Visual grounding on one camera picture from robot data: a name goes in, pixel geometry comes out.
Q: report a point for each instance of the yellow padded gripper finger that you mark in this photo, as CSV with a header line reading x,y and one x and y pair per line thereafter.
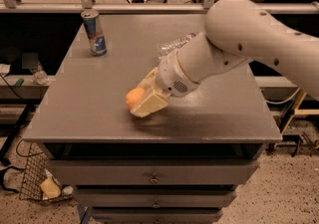
x,y
151,101
149,81

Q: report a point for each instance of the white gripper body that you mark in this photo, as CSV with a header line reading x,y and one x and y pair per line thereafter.
x,y
169,75

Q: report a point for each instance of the orange fruit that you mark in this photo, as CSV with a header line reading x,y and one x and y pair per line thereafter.
x,y
134,96

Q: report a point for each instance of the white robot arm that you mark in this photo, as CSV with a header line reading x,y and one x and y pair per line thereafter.
x,y
235,33

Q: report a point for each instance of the blue silver redbull can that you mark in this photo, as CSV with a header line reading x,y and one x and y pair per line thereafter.
x,y
94,31

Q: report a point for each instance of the clear plastic water bottle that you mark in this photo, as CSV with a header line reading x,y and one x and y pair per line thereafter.
x,y
165,48

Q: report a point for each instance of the grey drawer cabinet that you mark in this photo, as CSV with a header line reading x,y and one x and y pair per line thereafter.
x,y
180,165

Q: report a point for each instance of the small clear bottle on shelf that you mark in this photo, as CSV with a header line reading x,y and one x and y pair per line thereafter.
x,y
40,76

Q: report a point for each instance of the yellow sponge in basket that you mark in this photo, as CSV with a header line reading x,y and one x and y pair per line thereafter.
x,y
50,188

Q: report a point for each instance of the black wire basket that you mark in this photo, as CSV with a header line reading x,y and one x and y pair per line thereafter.
x,y
34,174

